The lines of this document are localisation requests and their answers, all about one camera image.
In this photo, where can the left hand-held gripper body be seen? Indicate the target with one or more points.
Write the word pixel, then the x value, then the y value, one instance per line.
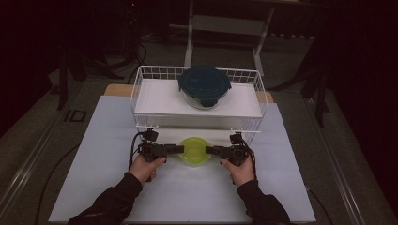
pixel 153 150

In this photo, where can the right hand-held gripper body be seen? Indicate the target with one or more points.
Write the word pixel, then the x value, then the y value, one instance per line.
pixel 235 152

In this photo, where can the round container with green lid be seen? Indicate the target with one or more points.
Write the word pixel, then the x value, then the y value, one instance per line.
pixel 194 153

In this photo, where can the round container with dark blue lid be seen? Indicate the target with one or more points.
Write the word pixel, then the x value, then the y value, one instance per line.
pixel 204 83

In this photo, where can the person's right hand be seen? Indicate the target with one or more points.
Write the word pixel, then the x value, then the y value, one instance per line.
pixel 241 173

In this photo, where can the person's left hand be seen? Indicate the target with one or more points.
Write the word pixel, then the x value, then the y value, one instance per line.
pixel 144 170

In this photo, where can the white table mat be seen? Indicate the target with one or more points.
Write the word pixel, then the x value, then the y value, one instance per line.
pixel 187 193

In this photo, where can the black metal stand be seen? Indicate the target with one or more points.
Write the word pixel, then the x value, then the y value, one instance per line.
pixel 320 100
pixel 62 87

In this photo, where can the metal floor rail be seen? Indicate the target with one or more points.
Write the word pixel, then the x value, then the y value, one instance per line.
pixel 28 162
pixel 338 168

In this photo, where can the white metal frame desk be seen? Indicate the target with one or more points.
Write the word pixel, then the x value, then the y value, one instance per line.
pixel 228 25

